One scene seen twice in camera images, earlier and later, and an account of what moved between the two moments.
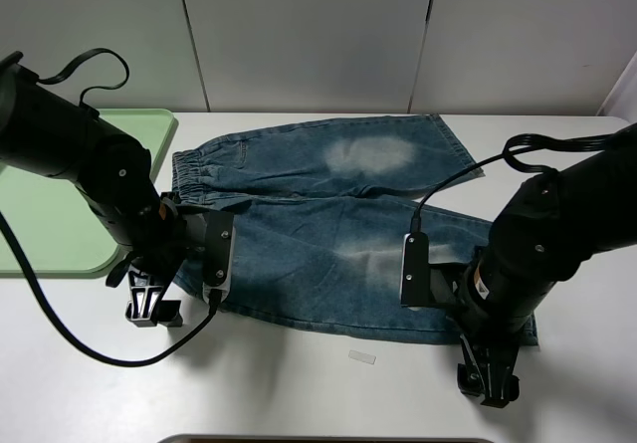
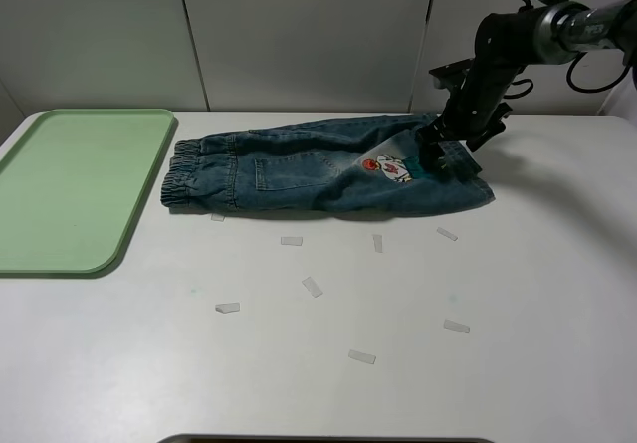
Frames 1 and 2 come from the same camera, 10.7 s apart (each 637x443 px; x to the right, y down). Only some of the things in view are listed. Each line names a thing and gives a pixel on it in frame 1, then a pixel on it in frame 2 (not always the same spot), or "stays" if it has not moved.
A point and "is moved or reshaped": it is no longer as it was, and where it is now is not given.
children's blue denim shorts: x=318 y=215 is moved or reshaped
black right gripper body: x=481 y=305 -> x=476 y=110
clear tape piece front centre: x=360 y=356 stays
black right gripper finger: x=470 y=378 -> x=431 y=153
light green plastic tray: x=59 y=230 stays
